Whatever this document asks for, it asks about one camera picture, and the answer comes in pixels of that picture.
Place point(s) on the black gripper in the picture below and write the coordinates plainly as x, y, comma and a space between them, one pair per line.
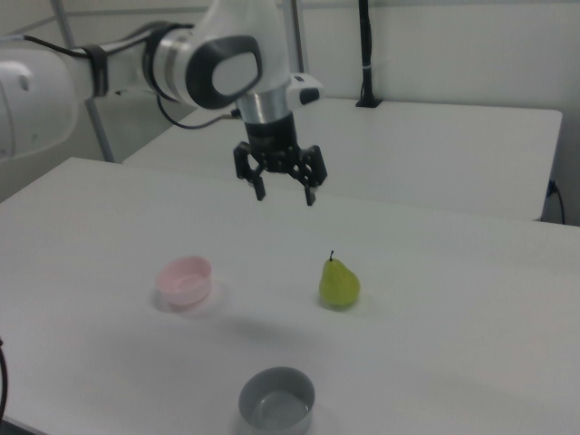
274, 145

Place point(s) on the green pear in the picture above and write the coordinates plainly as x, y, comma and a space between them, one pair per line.
339, 285

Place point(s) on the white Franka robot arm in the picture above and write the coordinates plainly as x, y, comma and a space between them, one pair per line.
226, 54

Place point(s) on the pink plastic bowl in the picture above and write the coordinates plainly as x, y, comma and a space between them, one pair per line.
183, 285

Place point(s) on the grey bowl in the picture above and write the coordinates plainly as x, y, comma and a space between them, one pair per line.
276, 403

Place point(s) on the black pole with base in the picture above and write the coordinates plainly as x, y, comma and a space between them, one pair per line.
366, 54

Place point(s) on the white side table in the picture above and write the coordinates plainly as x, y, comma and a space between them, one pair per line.
430, 154

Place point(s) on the grey partition post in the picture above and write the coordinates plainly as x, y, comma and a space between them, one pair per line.
302, 41

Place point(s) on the aluminium frame post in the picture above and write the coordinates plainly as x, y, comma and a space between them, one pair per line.
102, 131

